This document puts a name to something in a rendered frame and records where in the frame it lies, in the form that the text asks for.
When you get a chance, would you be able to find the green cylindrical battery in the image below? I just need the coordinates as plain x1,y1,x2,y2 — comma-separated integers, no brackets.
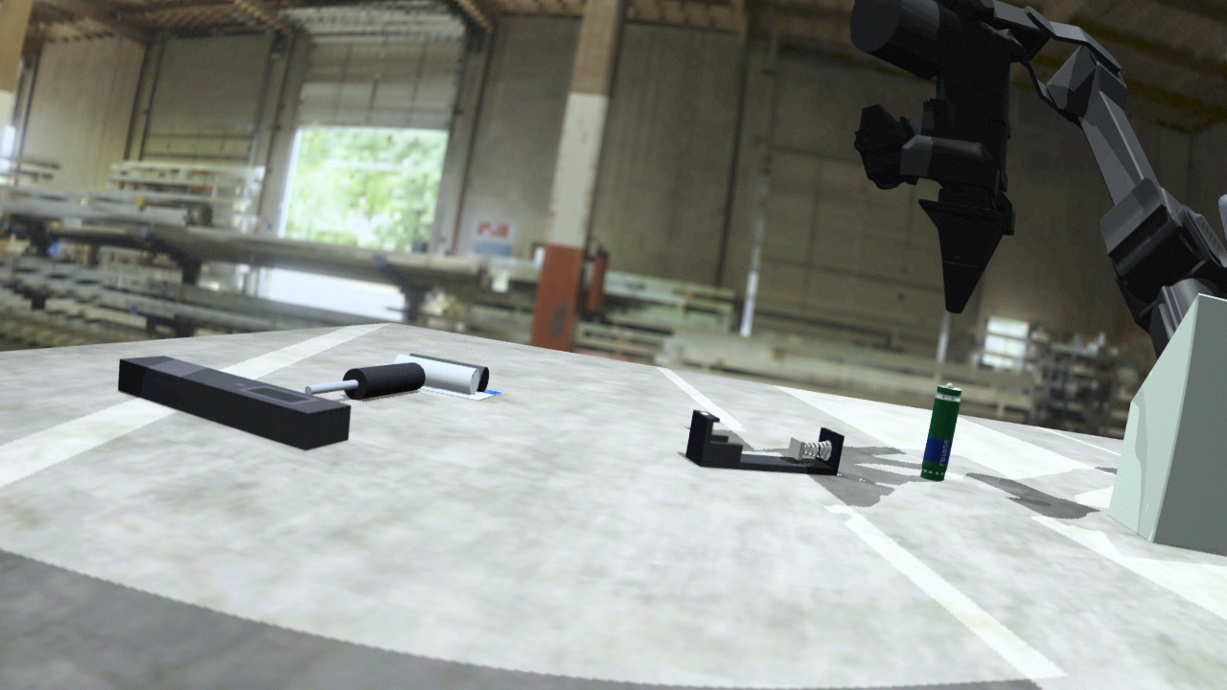
920,383,961,481

